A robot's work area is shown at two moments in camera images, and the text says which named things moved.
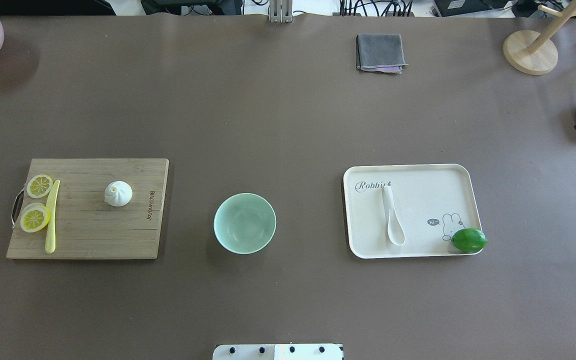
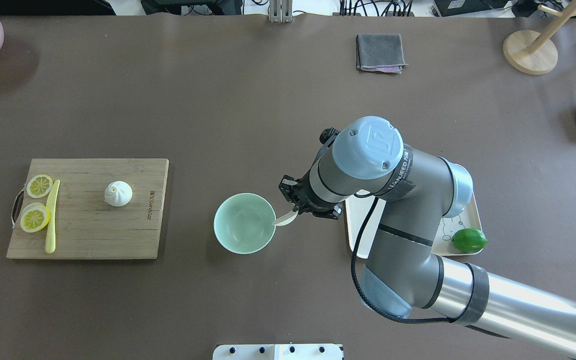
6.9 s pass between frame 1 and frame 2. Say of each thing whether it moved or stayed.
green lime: stayed
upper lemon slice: stayed
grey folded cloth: stayed
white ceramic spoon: moved
